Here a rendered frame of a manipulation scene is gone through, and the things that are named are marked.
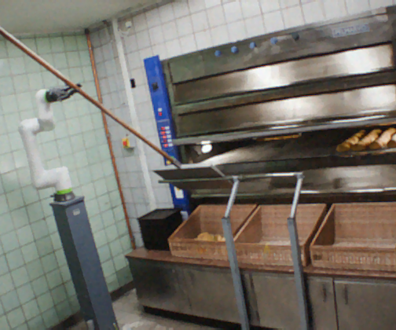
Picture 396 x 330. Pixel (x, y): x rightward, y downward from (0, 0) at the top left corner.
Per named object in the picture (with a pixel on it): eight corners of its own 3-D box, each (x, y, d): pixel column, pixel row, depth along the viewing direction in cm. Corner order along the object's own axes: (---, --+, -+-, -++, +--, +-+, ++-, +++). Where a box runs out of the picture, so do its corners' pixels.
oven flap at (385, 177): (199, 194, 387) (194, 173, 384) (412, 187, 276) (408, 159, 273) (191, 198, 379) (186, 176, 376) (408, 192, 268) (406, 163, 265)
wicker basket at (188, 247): (206, 234, 386) (199, 204, 382) (263, 236, 351) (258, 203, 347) (170, 256, 348) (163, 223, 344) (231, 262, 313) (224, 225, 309)
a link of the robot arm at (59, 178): (53, 193, 334) (47, 169, 331) (72, 188, 338) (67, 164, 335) (53, 196, 321) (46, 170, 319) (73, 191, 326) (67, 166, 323)
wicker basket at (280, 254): (264, 237, 347) (258, 204, 343) (331, 239, 313) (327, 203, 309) (232, 263, 310) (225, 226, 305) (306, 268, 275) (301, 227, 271)
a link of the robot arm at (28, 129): (34, 188, 330) (16, 121, 316) (53, 184, 334) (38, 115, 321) (33, 193, 318) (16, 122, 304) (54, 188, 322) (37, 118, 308)
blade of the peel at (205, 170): (210, 166, 305) (211, 163, 307) (151, 170, 340) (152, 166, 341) (237, 188, 330) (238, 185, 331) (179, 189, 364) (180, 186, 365)
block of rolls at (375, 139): (357, 136, 360) (357, 130, 359) (413, 131, 330) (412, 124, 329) (335, 152, 313) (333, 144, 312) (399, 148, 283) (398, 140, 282)
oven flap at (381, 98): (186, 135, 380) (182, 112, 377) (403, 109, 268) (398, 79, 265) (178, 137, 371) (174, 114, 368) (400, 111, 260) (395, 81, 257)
